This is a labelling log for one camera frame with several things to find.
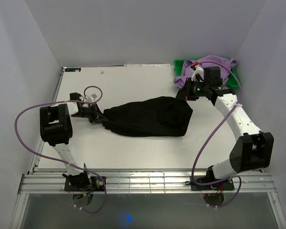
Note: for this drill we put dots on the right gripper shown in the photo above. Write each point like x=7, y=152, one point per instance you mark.
x=185, y=94

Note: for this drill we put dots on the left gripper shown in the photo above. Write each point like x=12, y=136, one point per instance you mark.
x=97, y=116

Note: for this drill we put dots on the black trousers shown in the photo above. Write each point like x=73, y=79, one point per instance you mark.
x=158, y=117

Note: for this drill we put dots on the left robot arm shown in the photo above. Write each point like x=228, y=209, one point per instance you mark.
x=56, y=130

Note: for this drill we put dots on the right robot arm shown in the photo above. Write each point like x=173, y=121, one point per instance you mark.
x=253, y=147

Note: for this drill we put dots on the purple trousers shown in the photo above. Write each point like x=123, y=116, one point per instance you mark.
x=183, y=74

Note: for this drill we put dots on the blue label sticker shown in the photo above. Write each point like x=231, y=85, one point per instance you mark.
x=72, y=69

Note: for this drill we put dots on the green plastic bin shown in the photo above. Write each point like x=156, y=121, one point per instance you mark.
x=178, y=65

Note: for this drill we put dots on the papers behind table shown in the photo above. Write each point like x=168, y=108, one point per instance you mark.
x=148, y=65

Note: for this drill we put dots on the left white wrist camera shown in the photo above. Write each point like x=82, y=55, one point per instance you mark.
x=91, y=98

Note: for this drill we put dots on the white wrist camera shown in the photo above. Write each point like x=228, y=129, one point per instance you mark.
x=197, y=72
x=91, y=98

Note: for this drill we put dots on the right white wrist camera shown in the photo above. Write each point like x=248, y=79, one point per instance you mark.
x=197, y=72

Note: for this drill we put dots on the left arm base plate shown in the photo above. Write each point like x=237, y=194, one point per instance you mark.
x=84, y=184

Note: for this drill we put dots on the aluminium frame rail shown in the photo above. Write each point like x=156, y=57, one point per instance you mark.
x=142, y=182

